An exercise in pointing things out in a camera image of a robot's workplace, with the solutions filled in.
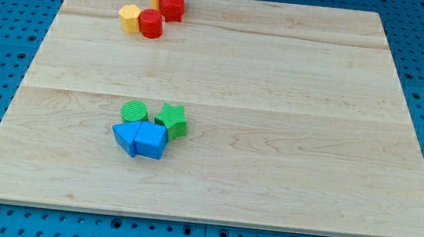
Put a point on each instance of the green circle block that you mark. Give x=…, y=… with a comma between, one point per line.
x=133, y=111

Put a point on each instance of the red circle block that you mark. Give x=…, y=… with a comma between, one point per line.
x=150, y=21

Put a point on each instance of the green star block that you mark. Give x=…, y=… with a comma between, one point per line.
x=173, y=118

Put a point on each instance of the blue cube block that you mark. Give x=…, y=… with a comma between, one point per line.
x=150, y=140

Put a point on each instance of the wooden board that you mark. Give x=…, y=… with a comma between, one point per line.
x=296, y=121

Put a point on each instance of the blue triangle block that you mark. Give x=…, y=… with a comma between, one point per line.
x=125, y=136

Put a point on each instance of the red star block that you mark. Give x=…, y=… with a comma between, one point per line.
x=172, y=10

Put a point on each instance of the yellow hexagon block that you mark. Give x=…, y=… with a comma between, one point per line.
x=129, y=18

